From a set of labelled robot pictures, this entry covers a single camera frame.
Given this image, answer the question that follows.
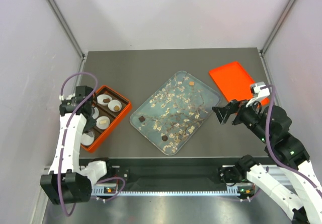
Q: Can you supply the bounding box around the white paper cup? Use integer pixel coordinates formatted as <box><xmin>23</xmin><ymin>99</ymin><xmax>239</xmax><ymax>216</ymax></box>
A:
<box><xmin>80</xmin><ymin>130</ymin><xmax>95</xmax><ymax>146</ymax></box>
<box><xmin>97</xmin><ymin>94</ymin><xmax>113</xmax><ymax>106</ymax></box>
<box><xmin>96</xmin><ymin>116</ymin><xmax>110</xmax><ymax>130</ymax></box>
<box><xmin>108</xmin><ymin>100</ymin><xmax>122</xmax><ymax>112</ymax></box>
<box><xmin>92</xmin><ymin>107</ymin><xmax>99</xmax><ymax>119</ymax></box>

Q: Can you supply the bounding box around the blossom pattern serving tray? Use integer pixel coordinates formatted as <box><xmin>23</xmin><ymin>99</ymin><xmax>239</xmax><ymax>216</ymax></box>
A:
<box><xmin>130</xmin><ymin>70</ymin><xmax>221</xmax><ymax>156</ymax></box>

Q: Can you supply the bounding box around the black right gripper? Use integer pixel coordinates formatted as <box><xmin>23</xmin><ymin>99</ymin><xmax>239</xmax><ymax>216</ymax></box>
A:
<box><xmin>211</xmin><ymin>95</ymin><xmax>271</xmax><ymax>142</ymax></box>

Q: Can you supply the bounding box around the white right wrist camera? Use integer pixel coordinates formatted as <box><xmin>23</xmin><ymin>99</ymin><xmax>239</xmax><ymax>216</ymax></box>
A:
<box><xmin>246</xmin><ymin>82</ymin><xmax>270</xmax><ymax>107</ymax></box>

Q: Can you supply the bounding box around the orange chocolate box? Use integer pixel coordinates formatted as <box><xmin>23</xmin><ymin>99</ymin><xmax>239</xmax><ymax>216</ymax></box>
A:
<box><xmin>81</xmin><ymin>85</ymin><xmax>132</xmax><ymax>153</ymax></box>

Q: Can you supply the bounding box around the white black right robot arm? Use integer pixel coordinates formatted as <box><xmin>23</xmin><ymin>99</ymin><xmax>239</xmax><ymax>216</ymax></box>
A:
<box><xmin>212</xmin><ymin>100</ymin><xmax>321</xmax><ymax>223</ymax></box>

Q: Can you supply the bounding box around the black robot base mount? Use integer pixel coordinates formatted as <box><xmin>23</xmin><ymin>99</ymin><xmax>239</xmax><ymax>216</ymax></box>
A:
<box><xmin>105</xmin><ymin>156</ymin><xmax>256</xmax><ymax>190</ymax></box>

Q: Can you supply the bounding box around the orange box lid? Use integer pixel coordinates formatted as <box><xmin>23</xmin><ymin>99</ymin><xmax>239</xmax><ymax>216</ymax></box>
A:
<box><xmin>209</xmin><ymin>61</ymin><xmax>256</xmax><ymax>102</ymax></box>

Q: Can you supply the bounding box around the grey slotted cable duct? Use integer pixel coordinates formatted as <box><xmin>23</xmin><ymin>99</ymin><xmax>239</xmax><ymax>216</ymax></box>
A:
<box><xmin>92</xmin><ymin>185</ymin><xmax>255</xmax><ymax>196</ymax></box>

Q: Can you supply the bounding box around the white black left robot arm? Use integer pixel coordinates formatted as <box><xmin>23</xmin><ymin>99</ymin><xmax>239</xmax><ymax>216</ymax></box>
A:
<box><xmin>40</xmin><ymin>86</ymin><xmax>114</xmax><ymax>205</ymax></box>

